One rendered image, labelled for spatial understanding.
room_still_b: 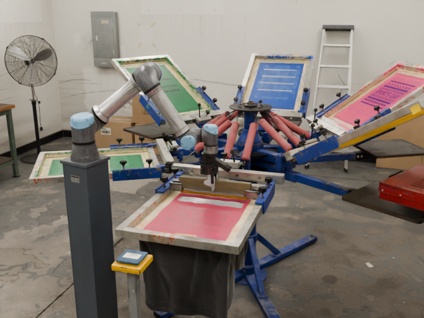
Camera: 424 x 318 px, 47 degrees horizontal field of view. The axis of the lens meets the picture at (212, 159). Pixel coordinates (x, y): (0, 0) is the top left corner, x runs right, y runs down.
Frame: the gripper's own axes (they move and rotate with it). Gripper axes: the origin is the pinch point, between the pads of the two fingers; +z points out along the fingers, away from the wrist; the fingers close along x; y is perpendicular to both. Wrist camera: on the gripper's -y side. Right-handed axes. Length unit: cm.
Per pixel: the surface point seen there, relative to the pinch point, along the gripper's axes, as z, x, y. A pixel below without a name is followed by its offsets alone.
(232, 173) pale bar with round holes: -1.6, -21.6, -4.1
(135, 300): 23, 79, 11
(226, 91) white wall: 15, -413, 109
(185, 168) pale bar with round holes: -2.4, -21.7, 25.0
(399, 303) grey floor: 102, -79, -109
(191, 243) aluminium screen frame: 4, 60, -8
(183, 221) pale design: 5.2, 36.0, 5.3
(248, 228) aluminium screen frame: 2, 42, -28
